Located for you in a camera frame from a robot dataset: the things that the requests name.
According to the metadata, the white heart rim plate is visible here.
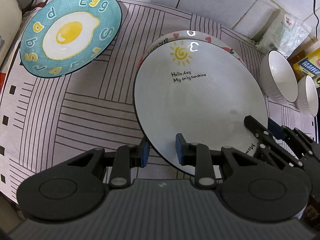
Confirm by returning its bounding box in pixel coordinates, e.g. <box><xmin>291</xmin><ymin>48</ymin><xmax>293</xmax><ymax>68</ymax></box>
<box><xmin>136</xmin><ymin>30</ymin><xmax>248</xmax><ymax>73</ymax></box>

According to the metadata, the white ribbed bowl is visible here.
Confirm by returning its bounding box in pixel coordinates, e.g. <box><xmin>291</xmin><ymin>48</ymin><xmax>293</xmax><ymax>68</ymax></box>
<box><xmin>294</xmin><ymin>75</ymin><xmax>318</xmax><ymax>117</ymax></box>
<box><xmin>259</xmin><ymin>50</ymin><xmax>299</xmax><ymax>103</ymax></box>

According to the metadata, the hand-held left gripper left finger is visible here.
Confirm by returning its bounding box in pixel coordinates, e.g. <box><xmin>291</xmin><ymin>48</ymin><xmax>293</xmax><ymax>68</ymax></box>
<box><xmin>66</xmin><ymin>136</ymin><xmax>151</xmax><ymax>188</ymax></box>

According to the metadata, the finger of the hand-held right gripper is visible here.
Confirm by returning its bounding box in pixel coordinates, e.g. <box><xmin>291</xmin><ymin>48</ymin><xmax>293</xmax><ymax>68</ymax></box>
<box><xmin>244</xmin><ymin>115</ymin><xmax>304</xmax><ymax>170</ymax></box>
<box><xmin>268</xmin><ymin>119</ymin><xmax>320</xmax><ymax>155</ymax></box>

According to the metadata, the white powder bag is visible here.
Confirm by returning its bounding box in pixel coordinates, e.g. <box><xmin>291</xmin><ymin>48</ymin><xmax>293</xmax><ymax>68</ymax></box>
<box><xmin>252</xmin><ymin>9</ymin><xmax>312</xmax><ymax>58</ymax></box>

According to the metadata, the teal fried egg plate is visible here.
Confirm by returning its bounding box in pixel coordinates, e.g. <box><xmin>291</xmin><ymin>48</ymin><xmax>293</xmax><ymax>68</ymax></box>
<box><xmin>19</xmin><ymin>0</ymin><xmax>123</xmax><ymax>78</ymax></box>

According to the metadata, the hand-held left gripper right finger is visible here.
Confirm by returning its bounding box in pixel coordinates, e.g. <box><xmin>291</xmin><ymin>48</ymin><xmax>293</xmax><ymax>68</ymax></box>
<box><xmin>175</xmin><ymin>133</ymin><xmax>260</xmax><ymax>188</ymax></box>

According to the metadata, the black cable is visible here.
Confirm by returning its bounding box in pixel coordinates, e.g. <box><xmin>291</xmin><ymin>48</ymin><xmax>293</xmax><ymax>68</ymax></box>
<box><xmin>311</xmin><ymin>0</ymin><xmax>320</xmax><ymax>38</ymax></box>

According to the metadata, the yellow label oil bottle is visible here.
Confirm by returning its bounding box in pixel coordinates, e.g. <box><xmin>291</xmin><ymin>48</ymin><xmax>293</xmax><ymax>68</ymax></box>
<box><xmin>287</xmin><ymin>47</ymin><xmax>320</xmax><ymax>88</ymax></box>

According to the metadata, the striped grey tablecloth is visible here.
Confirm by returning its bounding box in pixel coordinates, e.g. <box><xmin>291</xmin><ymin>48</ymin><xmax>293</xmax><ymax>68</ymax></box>
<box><xmin>0</xmin><ymin>0</ymin><xmax>318</xmax><ymax>205</ymax></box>

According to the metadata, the white sun print plate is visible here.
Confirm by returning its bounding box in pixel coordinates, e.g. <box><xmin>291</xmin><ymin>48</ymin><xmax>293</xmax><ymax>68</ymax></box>
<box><xmin>133</xmin><ymin>39</ymin><xmax>269</xmax><ymax>179</ymax></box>

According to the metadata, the cream plastic container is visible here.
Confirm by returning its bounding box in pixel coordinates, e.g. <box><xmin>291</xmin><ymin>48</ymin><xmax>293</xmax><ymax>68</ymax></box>
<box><xmin>0</xmin><ymin>0</ymin><xmax>23</xmax><ymax>65</ymax></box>

